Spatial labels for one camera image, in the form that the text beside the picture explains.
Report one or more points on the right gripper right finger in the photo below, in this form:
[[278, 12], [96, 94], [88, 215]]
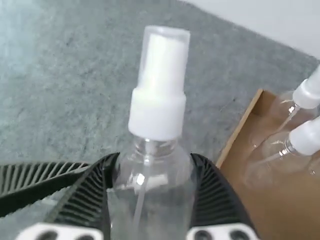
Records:
[[215, 197]]

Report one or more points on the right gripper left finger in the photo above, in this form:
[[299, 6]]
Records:
[[85, 200]]

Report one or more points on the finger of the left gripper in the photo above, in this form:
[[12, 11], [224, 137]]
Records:
[[30, 182]]

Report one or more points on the clear plastic bottle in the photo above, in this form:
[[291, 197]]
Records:
[[155, 190], [270, 160], [280, 105]]

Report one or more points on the white spray top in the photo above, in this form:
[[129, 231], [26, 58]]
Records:
[[160, 105], [305, 140], [307, 95]]

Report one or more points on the cardboard box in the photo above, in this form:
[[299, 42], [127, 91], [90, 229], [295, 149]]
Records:
[[250, 207]]

